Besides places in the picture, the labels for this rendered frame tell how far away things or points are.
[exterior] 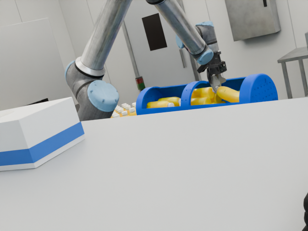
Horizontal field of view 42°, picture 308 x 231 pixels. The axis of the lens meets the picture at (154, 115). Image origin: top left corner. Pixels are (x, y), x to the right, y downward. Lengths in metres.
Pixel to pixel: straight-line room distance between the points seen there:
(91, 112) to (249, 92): 0.79
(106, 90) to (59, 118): 1.18
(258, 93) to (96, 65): 0.84
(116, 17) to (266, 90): 0.90
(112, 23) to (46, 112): 1.18
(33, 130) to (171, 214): 0.32
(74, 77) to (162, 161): 1.48
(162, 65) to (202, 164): 6.20
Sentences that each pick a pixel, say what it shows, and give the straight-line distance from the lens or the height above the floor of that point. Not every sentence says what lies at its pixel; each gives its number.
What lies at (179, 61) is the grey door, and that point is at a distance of 6.41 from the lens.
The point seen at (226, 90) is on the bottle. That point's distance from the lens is 2.18.
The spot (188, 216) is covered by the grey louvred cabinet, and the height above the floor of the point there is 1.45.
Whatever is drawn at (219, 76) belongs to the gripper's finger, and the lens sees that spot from 2.24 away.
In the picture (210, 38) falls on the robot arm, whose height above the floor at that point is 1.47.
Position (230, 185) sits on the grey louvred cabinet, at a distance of 0.35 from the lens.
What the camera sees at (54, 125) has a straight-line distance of 0.63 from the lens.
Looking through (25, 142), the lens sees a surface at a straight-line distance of 0.59.
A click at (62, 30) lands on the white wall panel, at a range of 7.86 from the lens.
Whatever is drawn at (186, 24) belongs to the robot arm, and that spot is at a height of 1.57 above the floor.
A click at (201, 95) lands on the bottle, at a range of 2.35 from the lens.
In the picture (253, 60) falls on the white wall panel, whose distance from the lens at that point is 5.90.
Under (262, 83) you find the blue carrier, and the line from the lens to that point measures 2.16.
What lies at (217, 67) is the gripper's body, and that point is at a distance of 2.17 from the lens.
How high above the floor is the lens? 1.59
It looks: 12 degrees down
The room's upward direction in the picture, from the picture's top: 15 degrees counter-clockwise
